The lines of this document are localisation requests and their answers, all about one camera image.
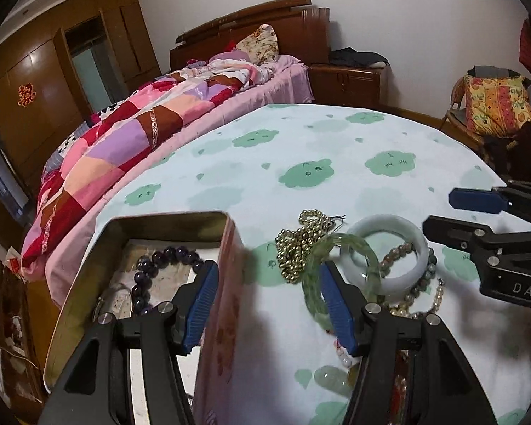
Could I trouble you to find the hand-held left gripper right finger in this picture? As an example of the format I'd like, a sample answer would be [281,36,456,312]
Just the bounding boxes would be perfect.
[319,260,501,425]

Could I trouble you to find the red knot pink bead charm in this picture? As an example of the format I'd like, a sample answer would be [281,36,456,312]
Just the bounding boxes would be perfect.
[334,339,355,369]

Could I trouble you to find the pale green stone pendant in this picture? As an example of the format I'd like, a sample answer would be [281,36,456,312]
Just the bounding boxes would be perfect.
[312,367,355,398]

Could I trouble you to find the dark cloth pile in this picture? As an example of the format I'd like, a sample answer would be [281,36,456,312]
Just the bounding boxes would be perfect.
[482,120,531,183]

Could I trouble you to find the wooden television stand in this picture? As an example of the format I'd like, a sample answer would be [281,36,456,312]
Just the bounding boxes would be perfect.
[0,257,46,413]

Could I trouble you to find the dark folded clothes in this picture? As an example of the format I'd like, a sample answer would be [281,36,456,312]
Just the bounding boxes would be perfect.
[328,47,389,69]

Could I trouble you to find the gold bead necklace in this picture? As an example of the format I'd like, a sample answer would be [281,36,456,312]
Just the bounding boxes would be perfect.
[275,209,347,283]

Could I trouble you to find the brown wooden nightstand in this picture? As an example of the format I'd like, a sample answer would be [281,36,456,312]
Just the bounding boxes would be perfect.
[310,63,390,109]

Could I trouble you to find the yellow patterned cushion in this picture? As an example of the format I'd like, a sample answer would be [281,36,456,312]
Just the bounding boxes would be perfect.
[464,74,531,136]

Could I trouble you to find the rectangular metal tin box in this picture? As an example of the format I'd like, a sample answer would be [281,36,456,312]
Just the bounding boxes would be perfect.
[43,211,249,425]

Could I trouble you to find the red and white gift bag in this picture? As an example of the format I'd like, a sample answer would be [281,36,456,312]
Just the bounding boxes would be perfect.
[6,248,26,276]

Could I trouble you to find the dark purple bead bracelet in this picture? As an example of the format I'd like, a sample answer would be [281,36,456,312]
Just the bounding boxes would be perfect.
[132,250,204,316]

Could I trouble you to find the wicker chair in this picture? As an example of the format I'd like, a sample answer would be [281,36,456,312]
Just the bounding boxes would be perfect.
[440,66,531,151]

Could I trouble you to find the red paper decoration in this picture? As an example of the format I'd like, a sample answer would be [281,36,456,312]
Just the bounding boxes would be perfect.
[18,83,37,107]

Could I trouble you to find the floral pillow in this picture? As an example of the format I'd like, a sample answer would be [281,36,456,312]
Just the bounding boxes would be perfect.
[236,24,280,66]

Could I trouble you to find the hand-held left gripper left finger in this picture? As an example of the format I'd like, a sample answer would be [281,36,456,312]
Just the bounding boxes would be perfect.
[38,260,219,425]

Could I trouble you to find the television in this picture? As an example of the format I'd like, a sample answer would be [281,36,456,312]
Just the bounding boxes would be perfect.
[0,139,33,227]

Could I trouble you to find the brown wooden wardrobe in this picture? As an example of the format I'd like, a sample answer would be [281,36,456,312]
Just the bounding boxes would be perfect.
[0,0,162,213]

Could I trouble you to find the bed with pink sheet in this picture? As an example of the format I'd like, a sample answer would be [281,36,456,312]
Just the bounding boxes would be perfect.
[20,53,315,307]

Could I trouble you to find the patchwork quilt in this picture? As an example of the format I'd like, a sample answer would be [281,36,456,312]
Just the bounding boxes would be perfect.
[22,58,277,272]

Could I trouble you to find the translucent green jade bangle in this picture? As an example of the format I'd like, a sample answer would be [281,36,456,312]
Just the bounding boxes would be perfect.
[302,234,381,333]

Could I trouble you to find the brown wooden headboard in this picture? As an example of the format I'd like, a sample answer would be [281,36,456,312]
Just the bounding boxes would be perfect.
[170,0,331,72]

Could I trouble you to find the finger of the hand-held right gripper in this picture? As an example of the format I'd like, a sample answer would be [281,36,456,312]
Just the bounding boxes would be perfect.
[449,181,531,223]
[422,215,531,260]

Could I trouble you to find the multicolour stone bead bracelet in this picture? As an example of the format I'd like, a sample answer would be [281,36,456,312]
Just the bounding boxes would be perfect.
[378,243,439,307]

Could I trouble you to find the pale white jade bangle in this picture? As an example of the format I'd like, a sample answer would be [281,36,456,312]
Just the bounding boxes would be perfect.
[340,215,430,295]

